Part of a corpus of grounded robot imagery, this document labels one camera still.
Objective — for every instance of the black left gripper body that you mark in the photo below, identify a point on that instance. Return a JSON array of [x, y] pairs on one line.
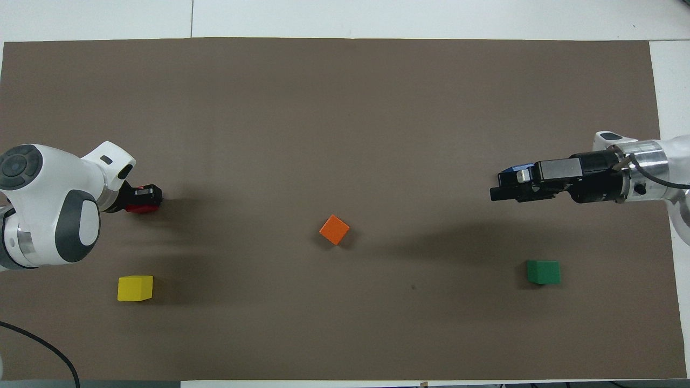
[[121, 198]]

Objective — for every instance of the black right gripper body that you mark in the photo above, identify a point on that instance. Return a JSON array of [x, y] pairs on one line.
[[593, 178]]

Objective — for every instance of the red wooden block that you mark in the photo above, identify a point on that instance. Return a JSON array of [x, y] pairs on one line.
[[143, 210]]

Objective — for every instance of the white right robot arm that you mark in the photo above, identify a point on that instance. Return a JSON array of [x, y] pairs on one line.
[[660, 167]]

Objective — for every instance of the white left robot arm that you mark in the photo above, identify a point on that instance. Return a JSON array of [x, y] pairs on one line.
[[48, 205]]

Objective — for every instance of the blue wooden block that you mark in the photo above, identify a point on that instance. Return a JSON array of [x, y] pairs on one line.
[[518, 167]]

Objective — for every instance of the green wooden block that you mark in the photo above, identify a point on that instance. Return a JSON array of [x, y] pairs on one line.
[[543, 272]]

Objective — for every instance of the yellow wooden block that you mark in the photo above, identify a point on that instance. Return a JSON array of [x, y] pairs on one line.
[[135, 288]]

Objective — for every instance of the orange wooden block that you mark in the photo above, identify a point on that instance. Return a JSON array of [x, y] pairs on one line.
[[334, 229]]

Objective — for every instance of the brown table mat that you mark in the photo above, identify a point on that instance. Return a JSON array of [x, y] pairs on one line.
[[345, 108]]

